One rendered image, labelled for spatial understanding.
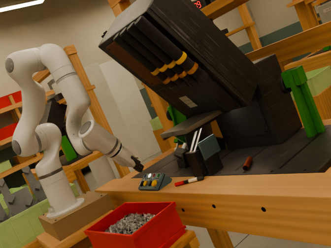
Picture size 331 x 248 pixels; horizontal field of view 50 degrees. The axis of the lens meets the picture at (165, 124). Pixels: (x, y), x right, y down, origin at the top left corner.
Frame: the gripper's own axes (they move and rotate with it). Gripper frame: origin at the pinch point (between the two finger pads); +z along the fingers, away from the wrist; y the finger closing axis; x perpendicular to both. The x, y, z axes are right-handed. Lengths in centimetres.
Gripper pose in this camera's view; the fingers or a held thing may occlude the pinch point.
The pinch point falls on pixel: (138, 167)
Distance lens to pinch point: 156.0
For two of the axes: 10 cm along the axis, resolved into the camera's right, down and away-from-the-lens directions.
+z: 6.0, 5.5, 5.8
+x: 3.7, -8.3, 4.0
